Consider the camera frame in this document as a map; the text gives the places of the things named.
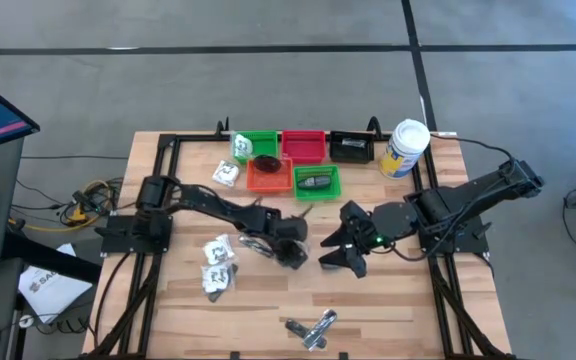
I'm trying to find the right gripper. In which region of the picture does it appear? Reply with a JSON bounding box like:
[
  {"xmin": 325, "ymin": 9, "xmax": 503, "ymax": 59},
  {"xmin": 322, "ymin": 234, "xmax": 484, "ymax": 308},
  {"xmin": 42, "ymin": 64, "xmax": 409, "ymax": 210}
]
[{"xmin": 317, "ymin": 198, "xmax": 420, "ymax": 279}]

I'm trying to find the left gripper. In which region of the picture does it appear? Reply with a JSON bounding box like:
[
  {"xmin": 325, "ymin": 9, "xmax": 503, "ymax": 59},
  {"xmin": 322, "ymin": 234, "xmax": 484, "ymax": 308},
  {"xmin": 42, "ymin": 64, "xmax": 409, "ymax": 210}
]
[{"xmin": 250, "ymin": 207, "xmax": 312, "ymax": 269}]

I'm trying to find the dark grey roll-on deodorant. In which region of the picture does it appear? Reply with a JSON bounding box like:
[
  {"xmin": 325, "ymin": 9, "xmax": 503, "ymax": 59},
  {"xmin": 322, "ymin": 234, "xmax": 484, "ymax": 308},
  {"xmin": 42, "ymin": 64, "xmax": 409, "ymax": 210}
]
[{"xmin": 296, "ymin": 175, "xmax": 333, "ymax": 191}]

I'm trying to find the orange plastic basket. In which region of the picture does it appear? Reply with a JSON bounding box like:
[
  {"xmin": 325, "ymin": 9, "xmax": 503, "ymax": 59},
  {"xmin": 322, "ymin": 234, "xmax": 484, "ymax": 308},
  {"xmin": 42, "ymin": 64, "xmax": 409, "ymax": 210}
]
[{"xmin": 245, "ymin": 158, "xmax": 295, "ymax": 195}]

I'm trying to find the green plastic basket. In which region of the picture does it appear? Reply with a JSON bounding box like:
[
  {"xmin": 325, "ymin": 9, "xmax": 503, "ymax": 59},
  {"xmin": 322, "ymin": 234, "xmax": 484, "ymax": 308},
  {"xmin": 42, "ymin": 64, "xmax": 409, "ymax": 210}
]
[
  {"xmin": 232, "ymin": 129, "xmax": 280, "ymax": 164},
  {"xmin": 293, "ymin": 164, "xmax": 343, "ymax": 202}
]

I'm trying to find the black plastic basket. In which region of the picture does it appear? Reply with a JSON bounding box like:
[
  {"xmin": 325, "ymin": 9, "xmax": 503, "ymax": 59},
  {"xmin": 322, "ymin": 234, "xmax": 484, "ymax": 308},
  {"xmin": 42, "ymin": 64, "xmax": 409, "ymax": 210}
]
[{"xmin": 328, "ymin": 130, "xmax": 376, "ymax": 165}]

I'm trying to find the red plastic basket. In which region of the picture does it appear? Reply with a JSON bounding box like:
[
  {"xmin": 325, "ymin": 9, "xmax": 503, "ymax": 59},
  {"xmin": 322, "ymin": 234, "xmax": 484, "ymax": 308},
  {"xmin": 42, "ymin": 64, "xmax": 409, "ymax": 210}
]
[{"xmin": 280, "ymin": 129, "xmax": 328, "ymax": 167}]

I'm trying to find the Lysol wipes canister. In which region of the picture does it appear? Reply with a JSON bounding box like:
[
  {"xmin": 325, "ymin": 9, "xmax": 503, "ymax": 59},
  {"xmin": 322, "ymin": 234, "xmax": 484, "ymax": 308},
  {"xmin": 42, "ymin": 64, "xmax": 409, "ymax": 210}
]
[{"xmin": 378, "ymin": 118, "xmax": 432, "ymax": 180}]

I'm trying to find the black desk foot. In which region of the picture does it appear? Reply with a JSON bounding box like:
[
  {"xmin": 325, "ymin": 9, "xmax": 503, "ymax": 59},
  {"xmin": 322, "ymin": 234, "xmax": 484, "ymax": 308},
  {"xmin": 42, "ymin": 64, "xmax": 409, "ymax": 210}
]
[{"xmin": 0, "ymin": 232, "xmax": 102, "ymax": 284}]

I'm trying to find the white printed paper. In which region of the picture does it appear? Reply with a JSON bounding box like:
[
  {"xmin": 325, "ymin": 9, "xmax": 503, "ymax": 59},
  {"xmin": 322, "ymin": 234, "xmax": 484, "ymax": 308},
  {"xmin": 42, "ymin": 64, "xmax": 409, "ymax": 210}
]
[{"xmin": 17, "ymin": 242, "xmax": 95, "ymax": 325}]

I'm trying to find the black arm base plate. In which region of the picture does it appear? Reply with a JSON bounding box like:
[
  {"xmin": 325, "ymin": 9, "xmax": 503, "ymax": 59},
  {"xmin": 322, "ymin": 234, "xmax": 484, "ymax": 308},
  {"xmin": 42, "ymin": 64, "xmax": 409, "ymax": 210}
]
[
  {"xmin": 98, "ymin": 213, "xmax": 175, "ymax": 255},
  {"xmin": 415, "ymin": 213, "xmax": 491, "ymax": 255}
]

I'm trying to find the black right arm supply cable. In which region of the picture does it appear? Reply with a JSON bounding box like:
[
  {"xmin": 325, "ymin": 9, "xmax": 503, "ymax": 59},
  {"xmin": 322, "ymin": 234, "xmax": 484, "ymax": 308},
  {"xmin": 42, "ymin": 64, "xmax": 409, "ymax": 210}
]
[{"xmin": 430, "ymin": 132, "xmax": 519, "ymax": 166}]

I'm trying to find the black aluminium table frame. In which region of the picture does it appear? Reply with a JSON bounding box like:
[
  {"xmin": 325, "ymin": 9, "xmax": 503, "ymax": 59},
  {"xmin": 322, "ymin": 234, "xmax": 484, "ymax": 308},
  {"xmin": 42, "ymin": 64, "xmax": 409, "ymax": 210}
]
[{"xmin": 87, "ymin": 115, "xmax": 514, "ymax": 360}]

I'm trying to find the yellow cable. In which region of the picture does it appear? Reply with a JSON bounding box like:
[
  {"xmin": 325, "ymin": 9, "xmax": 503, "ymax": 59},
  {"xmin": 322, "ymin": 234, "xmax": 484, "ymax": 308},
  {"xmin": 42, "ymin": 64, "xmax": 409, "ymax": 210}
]
[{"xmin": 9, "ymin": 177, "xmax": 119, "ymax": 234}]

